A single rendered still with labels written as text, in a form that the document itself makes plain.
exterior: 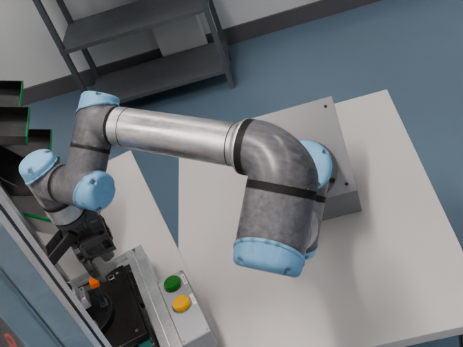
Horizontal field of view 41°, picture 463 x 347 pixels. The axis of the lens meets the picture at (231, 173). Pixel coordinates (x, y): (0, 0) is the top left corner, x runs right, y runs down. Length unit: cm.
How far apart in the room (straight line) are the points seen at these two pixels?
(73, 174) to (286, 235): 43
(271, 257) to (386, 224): 69
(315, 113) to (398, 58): 221
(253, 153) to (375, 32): 314
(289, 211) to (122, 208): 105
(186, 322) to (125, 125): 51
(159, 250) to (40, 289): 146
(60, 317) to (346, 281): 123
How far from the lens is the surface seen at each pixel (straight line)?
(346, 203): 164
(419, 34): 400
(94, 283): 147
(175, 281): 151
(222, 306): 157
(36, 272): 31
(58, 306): 33
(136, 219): 190
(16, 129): 153
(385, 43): 396
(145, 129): 111
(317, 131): 162
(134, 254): 166
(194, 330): 142
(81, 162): 118
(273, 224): 97
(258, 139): 100
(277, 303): 153
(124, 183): 205
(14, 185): 155
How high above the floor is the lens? 205
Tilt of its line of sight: 39 degrees down
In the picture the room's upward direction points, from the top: 21 degrees counter-clockwise
